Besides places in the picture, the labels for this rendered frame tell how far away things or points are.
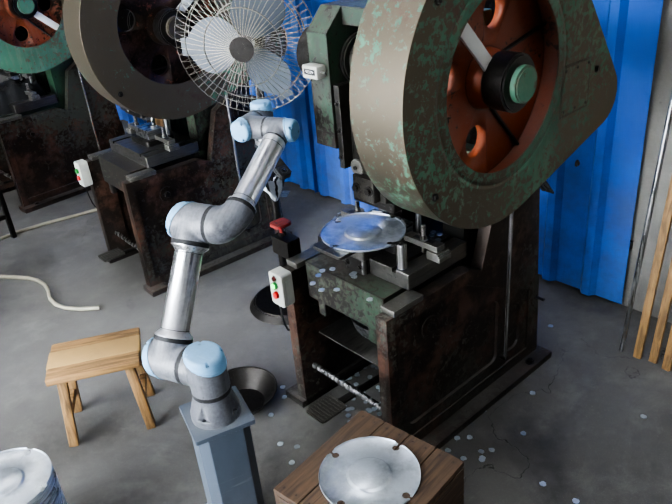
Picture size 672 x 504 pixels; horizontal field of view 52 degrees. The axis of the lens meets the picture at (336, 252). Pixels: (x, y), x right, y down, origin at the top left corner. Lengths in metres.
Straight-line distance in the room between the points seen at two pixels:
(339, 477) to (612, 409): 1.22
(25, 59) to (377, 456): 3.58
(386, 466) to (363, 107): 1.01
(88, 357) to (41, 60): 2.58
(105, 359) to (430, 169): 1.53
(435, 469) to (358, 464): 0.22
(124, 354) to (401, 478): 1.22
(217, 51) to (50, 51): 2.18
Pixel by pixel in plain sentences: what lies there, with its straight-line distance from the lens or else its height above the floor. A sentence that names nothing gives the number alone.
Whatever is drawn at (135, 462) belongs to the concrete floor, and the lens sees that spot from 2.77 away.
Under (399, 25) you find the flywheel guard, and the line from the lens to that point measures 1.65.
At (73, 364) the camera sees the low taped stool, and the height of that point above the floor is 0.33.
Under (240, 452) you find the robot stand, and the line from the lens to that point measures 2.19.
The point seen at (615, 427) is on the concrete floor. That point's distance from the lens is 2.78.
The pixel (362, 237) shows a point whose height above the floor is 0.79.
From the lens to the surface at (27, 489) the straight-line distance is 2.36.
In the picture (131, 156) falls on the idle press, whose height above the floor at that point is 0.67.
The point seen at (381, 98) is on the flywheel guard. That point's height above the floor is 1.38.
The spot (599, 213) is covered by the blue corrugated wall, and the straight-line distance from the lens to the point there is 3.26.
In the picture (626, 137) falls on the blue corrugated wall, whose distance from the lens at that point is 3.11.
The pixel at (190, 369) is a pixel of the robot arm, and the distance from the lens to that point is 2.01.
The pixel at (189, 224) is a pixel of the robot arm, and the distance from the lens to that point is 2.06.
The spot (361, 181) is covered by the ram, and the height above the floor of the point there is 0.96.
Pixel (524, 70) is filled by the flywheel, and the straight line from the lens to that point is 1.88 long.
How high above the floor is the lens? 1.83
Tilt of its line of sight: 28 degrees down
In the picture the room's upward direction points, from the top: 5 degrees counter-clockwise
